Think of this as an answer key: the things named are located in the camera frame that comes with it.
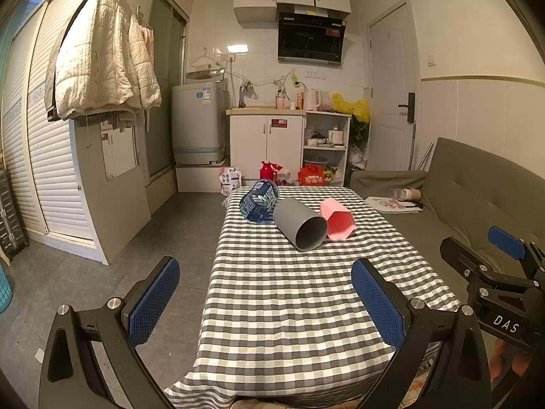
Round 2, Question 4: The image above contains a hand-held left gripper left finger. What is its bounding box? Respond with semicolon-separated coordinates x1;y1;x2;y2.
37;257;180;409

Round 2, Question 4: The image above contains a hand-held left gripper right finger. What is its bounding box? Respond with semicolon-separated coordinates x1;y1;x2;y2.
351;258;493;409

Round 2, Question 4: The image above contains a grey cup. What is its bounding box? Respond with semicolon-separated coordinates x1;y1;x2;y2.
272;197;328;252

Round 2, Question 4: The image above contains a white puffer jacket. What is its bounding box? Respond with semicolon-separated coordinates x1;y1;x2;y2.
45;0;162;121

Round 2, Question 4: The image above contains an olive green sofa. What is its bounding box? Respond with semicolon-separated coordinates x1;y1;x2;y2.
349;137;545;307

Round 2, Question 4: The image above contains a white door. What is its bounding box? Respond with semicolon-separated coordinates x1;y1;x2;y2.
366;2;416;171

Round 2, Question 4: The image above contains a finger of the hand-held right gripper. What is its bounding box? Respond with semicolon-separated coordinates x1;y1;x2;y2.
488;227;545;282
440;237;541;307

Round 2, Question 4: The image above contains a yellow plastic bag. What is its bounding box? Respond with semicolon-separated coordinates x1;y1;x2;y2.
331;93;370;122

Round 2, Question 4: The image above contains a white washing machine platform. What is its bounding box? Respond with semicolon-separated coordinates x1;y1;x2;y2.
175;160;231;193

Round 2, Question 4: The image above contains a pink garment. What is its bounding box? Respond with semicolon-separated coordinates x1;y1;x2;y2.
140;26;154;58

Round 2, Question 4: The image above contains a floral booklet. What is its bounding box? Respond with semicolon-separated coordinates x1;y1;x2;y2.
365;196;424;214

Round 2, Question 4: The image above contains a green plant bouquet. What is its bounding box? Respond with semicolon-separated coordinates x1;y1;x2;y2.
350;120;369;146

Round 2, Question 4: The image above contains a red shopping bag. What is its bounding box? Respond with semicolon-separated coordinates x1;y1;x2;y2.
297;164;328;187

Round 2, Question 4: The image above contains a metal faucet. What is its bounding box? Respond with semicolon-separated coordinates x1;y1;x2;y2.
238;81;256;109

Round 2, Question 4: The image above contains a frosted glass sliding door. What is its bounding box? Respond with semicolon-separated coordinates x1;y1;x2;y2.
145;0;188;184

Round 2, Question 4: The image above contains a black door handle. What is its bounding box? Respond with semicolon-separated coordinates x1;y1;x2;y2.
398;92;416;123

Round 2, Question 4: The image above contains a white printed carton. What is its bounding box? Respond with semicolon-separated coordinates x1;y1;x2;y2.
219;167;243;194

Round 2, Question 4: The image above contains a white open shelf unit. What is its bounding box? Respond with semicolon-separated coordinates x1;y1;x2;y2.
303;111;352;187

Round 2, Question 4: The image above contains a checkered tablecloth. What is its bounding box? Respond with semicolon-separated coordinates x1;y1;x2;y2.
164;186;463;409

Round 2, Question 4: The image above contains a black range hood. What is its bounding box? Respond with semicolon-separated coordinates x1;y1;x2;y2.
278;3;346;65

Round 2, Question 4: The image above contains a person's right hand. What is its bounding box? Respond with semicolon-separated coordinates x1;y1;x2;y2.
489;338;531;385

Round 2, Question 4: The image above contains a white sink cabinet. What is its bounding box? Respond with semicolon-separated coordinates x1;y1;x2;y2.
227;108;307;188

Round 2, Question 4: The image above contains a white washing machine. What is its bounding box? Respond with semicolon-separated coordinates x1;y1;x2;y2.
171;80;228;165

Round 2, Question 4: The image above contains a black folding rack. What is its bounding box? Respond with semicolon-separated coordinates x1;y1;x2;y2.
0;168;30;260

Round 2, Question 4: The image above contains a white shutter wardrobe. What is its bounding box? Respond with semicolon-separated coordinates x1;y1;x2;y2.
0;0;107;248

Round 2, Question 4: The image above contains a wire clothes hanger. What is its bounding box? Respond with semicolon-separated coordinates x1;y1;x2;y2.
189;48;214;69

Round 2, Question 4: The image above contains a teal bin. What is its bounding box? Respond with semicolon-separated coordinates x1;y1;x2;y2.
0;262;13;314

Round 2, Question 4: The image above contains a pink hexagonal cup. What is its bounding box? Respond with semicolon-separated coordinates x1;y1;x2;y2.
319;197;356;240

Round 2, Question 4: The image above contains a metal basin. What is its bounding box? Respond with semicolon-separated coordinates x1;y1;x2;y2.
186;68;225;81

